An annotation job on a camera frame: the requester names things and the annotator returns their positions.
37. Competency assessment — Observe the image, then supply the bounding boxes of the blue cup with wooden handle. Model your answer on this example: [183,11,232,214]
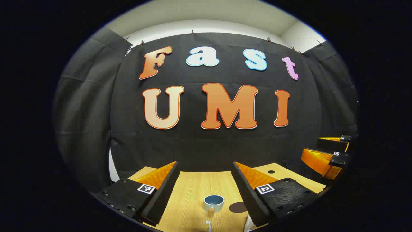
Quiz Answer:
[203,195,225,218]

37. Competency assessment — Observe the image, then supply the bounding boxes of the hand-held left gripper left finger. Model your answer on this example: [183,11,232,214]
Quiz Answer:
[96,161,180,226]

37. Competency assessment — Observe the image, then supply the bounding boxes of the dark brown round coaster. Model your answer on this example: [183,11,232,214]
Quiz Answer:
[229,202,248,214]

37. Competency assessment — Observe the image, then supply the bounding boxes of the black backdrop cloth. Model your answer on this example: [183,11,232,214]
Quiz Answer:
[53,27,359,194]

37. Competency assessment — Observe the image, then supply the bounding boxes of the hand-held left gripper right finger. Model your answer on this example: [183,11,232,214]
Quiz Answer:
[232,162,322,227]

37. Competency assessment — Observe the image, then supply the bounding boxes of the wooden desktop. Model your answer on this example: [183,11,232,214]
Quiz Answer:
[128,163,327,232]

